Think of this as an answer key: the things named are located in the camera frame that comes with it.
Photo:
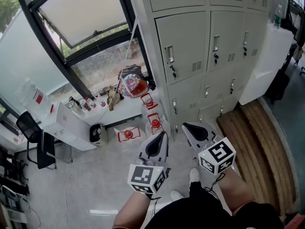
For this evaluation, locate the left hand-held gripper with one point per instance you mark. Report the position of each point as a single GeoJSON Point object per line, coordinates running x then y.
{"type": "Point", "coordinates": [143, 175]}

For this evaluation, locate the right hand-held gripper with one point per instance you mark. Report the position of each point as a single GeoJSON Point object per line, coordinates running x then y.
{"type": "Point", "coordinates": [216, 156]}

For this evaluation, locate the grey locker door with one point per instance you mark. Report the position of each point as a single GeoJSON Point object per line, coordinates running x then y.
{"type": "Point", "coordinates": [181, 46]}

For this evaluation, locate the grey metal locker cabinet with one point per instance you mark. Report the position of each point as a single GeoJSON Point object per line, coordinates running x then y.
{"type": "Point", "coordinates": [224, 20]}

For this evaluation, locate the person's right forearm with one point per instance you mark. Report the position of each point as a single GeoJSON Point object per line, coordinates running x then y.
{"type": "Point", "coordinates": [236, 190]}

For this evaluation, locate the person's left forearm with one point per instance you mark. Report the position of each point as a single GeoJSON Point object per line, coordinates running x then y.
{"type": "Point", "coordinates": [133, 211]}

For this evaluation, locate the person's right white shoe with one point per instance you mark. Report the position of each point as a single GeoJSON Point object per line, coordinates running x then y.
{"type": "Point", "coordinates": [194, 174]}

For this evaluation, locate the person's white shoe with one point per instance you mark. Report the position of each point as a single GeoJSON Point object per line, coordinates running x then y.
{"type": "Point", "coordinates": [194, 174]}
{"type": "Point", "coordinates": [176, 195]}

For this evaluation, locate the person's left white shoe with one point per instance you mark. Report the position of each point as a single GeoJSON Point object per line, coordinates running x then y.
{"type": "Point", "coordinates": [176, 195]}

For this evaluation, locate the wooden plank platform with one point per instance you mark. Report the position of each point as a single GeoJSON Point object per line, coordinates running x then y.
{"type": "Point", "coordinates": [257, 139]}

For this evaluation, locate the white trash bin black liner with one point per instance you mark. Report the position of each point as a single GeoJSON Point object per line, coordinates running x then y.
{"type": "Point", "coordinates": [96, 133]}

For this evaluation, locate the beige cloth pouch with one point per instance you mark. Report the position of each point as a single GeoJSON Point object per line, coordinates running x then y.
{"type": "Point", "coordinates": [113, 98]}

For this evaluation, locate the colourful plastic bag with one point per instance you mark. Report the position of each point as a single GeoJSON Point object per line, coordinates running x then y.
{"type": "Point", "coordinates": [133, 87]}

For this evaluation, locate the small bottle red label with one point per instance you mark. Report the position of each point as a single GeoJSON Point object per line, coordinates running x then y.
{"type": "Point", "coordinates": [103, 103]}
{"type": "Point", "coordinates": [92, 104]}

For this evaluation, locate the person's black clothing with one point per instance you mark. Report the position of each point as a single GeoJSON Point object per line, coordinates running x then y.
{"type": "Point", "coordinates": [190, 213]}

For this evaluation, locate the white bottle red cap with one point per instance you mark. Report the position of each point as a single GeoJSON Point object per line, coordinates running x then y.
{"type": "Point", "coordinates": [95, 94]}

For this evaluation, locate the red patterned bottle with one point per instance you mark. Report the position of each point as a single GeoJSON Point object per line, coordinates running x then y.
{"type": "Point", "coordinates": [84, 104]}

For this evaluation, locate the black backpack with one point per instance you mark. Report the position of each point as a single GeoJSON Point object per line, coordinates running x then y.
{"type": "Point", "coordinates": [131, 70]}
{"type": "Point", "coordinates": [277, 85]}

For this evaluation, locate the white box unit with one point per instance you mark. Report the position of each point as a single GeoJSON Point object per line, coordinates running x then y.
{"type": "Point", "coordinates": [71, 125]}

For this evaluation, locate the dark flask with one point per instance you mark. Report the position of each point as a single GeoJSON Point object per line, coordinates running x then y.
{"type": "Point", "coordinates": [73, 101]}

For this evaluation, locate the white counter block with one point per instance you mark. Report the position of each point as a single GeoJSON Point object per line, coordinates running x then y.
{"type": "Point", "coordinates": [267, 63]}

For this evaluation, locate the large clear jug red label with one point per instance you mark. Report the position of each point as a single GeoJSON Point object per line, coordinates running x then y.
{"type": "Point", "coordinates": [51, 109]}
{"type": "Point", "coordinates": [31, 94]}

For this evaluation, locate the black mesh chair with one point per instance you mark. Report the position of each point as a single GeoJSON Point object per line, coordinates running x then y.
{"type": "Point", "coordinates": [26, 125]}

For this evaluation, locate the clear bottle green label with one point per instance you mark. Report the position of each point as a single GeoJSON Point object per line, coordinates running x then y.
{"type": "Point", "coordinates": [277, 20]}

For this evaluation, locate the black equipment rack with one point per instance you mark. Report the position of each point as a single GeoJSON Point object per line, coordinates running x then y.
{"type": "Point", "coordinates": [12, 173]}

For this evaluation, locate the black window frame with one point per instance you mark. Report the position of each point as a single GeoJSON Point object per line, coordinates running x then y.
{"type": "Point", "coordinates": [125, 8]}

